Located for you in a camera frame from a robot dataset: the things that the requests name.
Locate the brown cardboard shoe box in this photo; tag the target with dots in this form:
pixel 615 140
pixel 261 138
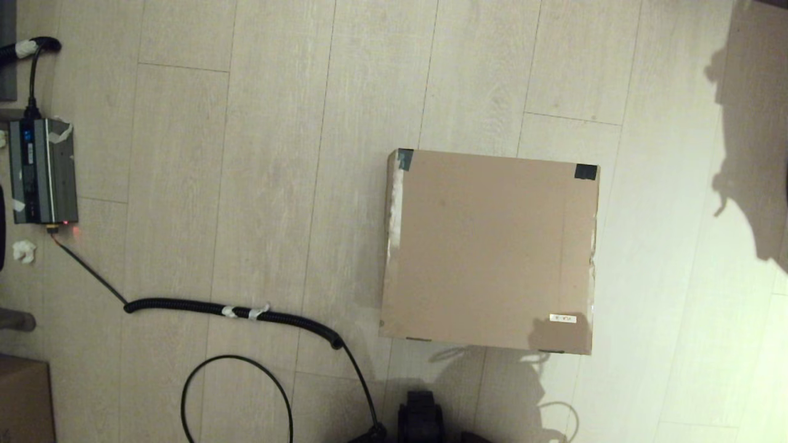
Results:
pixel 492 252

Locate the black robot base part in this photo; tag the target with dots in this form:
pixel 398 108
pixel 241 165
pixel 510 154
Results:
pixel 420 418

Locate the white tape strip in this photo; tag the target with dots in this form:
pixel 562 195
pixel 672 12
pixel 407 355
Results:
pixel 252 313

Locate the grey metal power supply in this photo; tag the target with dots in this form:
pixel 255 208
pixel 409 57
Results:
pixel 43 178

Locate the white crumpled paper scrap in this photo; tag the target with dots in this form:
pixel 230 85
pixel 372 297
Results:
pixel 23 251

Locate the grey furniture foot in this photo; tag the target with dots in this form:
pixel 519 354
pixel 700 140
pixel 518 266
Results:
pixel 15 320

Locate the brown cardboard carton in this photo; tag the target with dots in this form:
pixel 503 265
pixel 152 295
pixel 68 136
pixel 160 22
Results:
pixel 24 400

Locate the dark grey panel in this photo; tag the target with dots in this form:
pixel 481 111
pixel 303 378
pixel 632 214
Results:
pixel 6 49

